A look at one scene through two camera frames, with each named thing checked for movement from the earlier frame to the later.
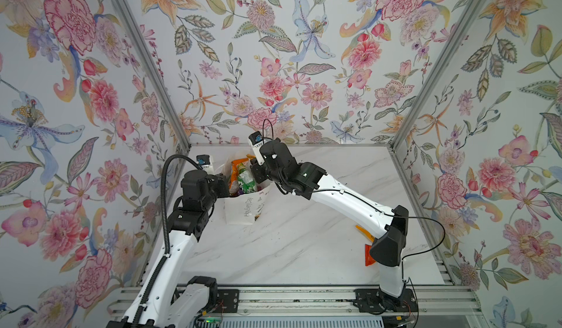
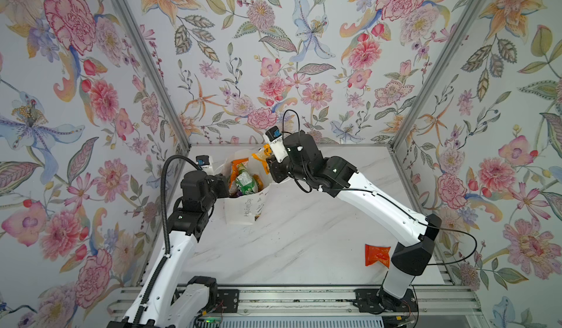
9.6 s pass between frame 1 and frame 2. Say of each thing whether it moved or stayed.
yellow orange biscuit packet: moved
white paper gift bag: stayed
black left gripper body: stayed
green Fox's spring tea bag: stayed
